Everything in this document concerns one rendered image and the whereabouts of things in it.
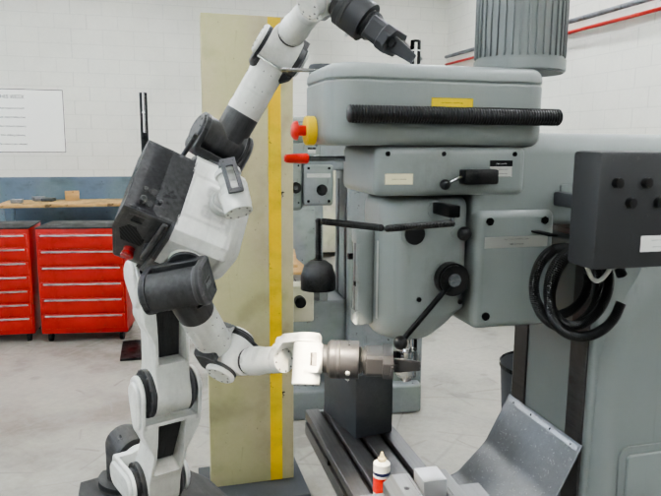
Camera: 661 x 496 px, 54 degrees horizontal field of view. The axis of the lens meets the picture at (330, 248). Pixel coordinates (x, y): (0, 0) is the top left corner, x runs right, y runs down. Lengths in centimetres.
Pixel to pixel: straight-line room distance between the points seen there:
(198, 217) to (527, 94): 78
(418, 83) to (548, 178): 37
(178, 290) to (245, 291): 171
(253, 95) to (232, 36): 142
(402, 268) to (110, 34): 932
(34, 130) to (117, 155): 118
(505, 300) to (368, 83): 55
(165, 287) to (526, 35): 94
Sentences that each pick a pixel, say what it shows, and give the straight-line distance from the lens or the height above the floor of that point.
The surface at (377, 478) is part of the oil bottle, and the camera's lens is 164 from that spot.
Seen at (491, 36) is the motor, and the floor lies 196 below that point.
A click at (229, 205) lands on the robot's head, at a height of 159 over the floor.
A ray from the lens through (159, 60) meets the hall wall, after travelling 1042.
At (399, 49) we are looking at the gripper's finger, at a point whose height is 193.
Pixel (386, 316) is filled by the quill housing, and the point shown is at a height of 137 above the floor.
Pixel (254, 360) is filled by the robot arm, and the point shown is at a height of 121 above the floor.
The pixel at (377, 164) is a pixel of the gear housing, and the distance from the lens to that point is 131.
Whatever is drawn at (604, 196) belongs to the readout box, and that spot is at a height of 165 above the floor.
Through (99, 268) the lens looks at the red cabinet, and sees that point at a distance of 593.
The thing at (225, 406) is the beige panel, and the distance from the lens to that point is 334.
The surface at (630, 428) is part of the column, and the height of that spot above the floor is 111.
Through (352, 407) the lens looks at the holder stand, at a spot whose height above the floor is 99.
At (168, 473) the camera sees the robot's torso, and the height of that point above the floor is 74.
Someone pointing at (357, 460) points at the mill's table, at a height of 90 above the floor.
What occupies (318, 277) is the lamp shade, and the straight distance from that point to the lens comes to 130.
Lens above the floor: 174
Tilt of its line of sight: 9 degrees down
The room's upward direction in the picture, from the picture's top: straight up
